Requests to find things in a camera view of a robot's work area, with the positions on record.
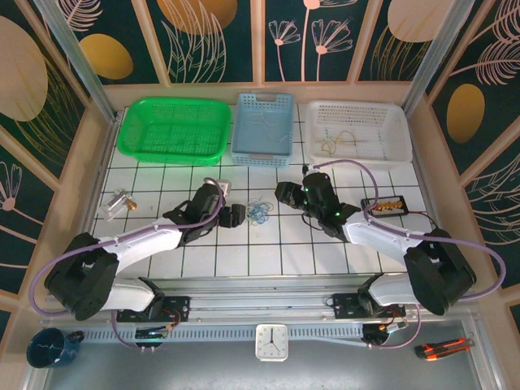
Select orange black utility knife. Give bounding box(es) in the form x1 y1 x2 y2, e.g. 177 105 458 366
414 337 475 362

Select grey slotted cable duct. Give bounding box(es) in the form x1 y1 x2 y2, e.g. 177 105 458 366
79 323 366 343

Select white square clock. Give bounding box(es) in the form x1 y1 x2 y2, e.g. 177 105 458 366
254 323 288 362

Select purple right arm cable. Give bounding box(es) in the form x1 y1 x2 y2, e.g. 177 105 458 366
310 158 508 351

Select aluminium frame post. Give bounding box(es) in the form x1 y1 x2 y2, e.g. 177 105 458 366
401 0 455 119
34 0 119 123

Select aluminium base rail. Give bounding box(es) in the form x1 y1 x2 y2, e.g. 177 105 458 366
40 275 480 326

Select black connector board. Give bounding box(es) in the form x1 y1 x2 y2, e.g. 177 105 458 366
360 195 408 219

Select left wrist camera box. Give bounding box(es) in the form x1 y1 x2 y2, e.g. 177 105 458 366
204 177 233 197

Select thin white cable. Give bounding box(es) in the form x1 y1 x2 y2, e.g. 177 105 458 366
247 111 292 148

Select yellow rubber bands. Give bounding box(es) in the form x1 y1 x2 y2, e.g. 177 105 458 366
318 129 359 156

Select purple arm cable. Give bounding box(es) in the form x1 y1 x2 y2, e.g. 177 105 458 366
31 184 227 351
310 158 508 351

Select green plastic basket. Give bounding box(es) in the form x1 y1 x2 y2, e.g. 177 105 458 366
116 96 232 167

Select dark blue mug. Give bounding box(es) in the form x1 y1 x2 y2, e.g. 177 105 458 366
27 328 85 370

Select bundle of rubber bands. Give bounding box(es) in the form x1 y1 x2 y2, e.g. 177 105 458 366
245 197 276 228

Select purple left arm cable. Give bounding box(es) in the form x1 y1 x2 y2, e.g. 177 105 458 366
31 184 227 351

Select clear plastic bag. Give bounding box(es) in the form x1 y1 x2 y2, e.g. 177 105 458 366
98 188 138 221

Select small controller board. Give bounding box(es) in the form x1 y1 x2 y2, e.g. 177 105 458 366
135 327 168 351
362 322 409 349

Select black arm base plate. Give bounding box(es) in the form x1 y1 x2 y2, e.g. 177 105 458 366
331 292 407 320
116 295 192 323

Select blue plastic basket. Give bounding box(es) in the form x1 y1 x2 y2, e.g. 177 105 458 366
231 92 295 168

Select white plastic basket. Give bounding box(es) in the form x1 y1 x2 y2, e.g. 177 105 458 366
305 100 410 165

